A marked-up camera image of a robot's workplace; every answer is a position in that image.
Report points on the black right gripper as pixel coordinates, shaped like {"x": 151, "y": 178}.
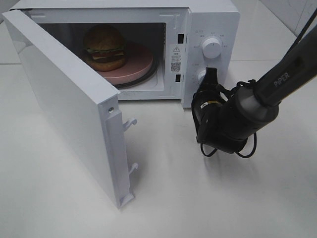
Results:
{"x": 207, "y": 90}

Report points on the white upper power knob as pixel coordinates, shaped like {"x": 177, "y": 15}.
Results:
{"x": 211, "y": 47}

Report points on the white microwave door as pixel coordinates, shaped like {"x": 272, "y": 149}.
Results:
{"x": 78, "y": 102}

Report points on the glass microwave turntable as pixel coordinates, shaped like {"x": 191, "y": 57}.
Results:
{"x": 141, "y": 79}

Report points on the pink round plate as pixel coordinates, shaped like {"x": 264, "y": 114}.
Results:
{"x": 139, "y": 60}

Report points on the burger with lettuce and cheese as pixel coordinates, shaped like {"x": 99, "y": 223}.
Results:
{"x": 104, "y": 48}

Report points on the white microwave oven body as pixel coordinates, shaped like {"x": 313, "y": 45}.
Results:
{"x": 173, "y": 29}

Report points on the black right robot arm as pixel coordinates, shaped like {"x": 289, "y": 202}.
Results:
{"x": 225, "y": 119}

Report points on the white timer knob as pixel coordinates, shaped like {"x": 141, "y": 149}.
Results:
{"x": 201, "y": 76}

